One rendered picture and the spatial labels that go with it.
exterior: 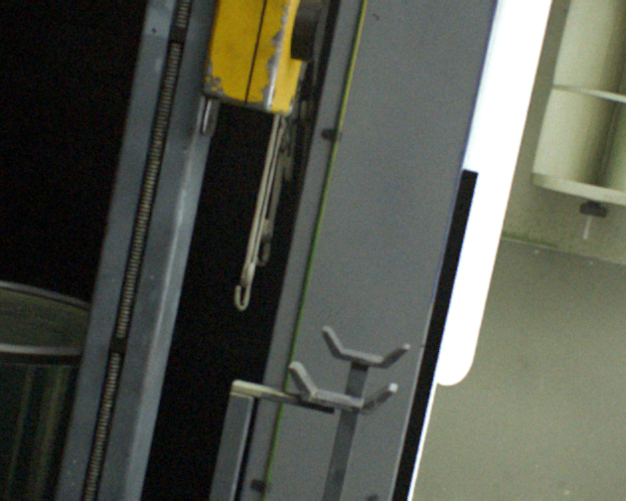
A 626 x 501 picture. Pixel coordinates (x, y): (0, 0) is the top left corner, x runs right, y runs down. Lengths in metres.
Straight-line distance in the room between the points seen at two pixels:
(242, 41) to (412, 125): 0.54
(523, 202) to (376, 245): 1.90
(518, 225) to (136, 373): 2.41
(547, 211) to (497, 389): 0.51
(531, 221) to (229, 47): 2.45
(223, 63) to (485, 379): 2.30
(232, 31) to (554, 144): 2.13
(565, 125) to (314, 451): 1.67
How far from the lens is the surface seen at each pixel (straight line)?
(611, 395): 3.22
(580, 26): 3.06
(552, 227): 3.35
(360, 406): 0.90
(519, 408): 3.16
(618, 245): 3.37
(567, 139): 3.02
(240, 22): 0.95
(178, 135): 0.98
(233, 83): 0.95
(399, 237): 1.46
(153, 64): 0.99
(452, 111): 1.46
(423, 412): 1.50
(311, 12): 0.98
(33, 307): 2.35
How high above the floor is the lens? 1.29
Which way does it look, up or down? 6 degrees down
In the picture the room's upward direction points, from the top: 12 degrees clockwise
